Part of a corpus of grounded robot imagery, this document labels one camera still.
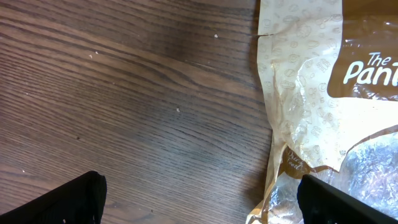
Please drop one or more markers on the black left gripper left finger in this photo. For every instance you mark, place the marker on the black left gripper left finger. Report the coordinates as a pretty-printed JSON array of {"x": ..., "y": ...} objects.
[{"x": 79, "y": 201}]

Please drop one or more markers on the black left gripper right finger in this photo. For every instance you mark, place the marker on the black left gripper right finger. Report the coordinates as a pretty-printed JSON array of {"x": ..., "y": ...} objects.
[{"x": 320, "y": 202}]

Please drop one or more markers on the brown snack packet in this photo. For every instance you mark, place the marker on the brown snack packet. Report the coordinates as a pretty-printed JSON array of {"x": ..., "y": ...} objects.
[{"x": 328, "y": 70}]

